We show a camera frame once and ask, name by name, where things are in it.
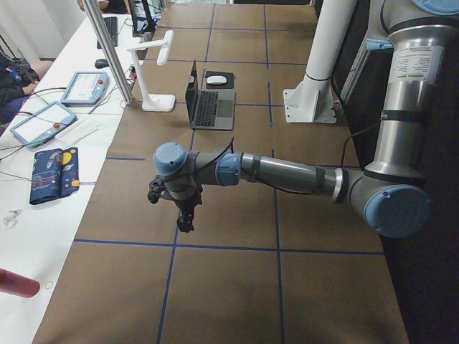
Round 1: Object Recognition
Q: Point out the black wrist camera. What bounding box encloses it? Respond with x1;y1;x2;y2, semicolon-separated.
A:
147;175;169;204

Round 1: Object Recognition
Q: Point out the blue teach pendant far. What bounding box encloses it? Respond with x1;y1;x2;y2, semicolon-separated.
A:
60;72;109;106

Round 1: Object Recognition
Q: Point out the silver grey laptop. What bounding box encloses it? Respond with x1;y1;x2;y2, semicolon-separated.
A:
185;61;235;130

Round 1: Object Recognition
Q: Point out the white computer mouse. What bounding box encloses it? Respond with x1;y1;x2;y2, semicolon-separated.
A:
207;75;227;86

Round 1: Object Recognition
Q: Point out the aluminium frame post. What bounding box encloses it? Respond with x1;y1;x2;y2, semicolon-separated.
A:
82;0;133;105

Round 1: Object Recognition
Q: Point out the black mouse pad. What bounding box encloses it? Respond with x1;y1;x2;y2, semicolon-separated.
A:
204;70;235;90

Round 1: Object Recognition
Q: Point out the blue teach pendant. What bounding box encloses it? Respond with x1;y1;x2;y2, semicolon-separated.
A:
10;101;77;148
60;72;109;106

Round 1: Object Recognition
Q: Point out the black keyboard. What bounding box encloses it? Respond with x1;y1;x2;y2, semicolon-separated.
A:
103;16;118;47

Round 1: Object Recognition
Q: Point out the red cylinder bottle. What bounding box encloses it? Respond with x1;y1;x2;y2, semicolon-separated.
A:
1;269;40;298

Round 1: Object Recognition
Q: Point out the black desk mouse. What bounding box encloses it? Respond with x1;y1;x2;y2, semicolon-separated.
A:
94;59;109;69

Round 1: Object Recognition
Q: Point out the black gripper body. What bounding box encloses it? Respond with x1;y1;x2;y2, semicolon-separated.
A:
171;186;203;232

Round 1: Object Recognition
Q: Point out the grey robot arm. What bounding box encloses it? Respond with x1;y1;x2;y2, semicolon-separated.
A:
148;1;458;238

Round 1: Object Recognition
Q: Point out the dark blue space pouch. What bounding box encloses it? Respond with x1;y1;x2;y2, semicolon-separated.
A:
29;147;80;205

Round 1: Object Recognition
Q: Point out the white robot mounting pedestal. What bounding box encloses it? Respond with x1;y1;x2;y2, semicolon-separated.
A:
283;0;356;124

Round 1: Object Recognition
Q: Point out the blue teach pendant near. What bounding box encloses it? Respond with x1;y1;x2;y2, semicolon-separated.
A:
10;101;77;148

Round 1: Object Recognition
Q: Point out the black braided camera cable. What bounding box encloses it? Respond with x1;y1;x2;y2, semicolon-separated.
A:
193;136;237;180

